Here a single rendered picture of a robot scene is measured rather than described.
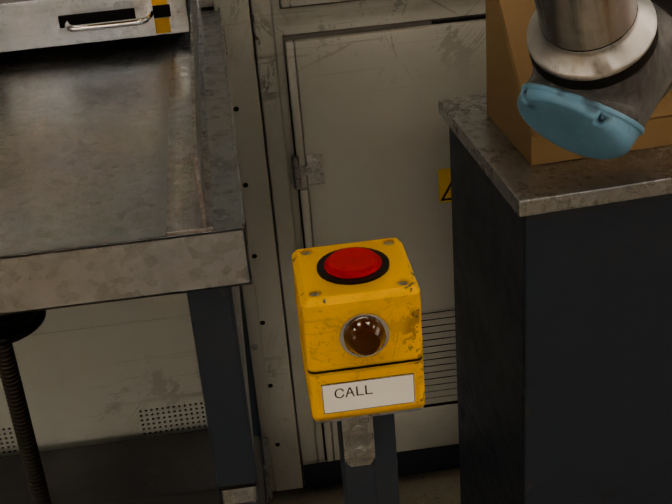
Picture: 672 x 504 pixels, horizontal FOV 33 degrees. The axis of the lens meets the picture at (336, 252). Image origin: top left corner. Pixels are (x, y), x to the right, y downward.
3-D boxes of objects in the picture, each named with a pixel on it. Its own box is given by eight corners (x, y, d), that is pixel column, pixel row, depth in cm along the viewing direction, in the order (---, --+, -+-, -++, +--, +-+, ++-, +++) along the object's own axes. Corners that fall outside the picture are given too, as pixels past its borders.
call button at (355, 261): (387, 289, 77) (386, 269, 77) (328, 297, 77) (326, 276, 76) (378, 262, 81) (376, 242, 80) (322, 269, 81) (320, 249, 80)
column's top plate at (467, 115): (670, 80, 153) (671, 66, 152) (800, 174, 125) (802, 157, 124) (438, 113, 148) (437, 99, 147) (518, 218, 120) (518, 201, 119)
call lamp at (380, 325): (394, 363, 76) (391, 320, 74) (343, 370, 76) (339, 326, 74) (390, 352, 77) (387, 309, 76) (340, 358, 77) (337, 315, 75)
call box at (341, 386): (427, 412, 80) (421, 285, 75) (313, 427, 79) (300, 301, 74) (407, 350, 87) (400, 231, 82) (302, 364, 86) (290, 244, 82)
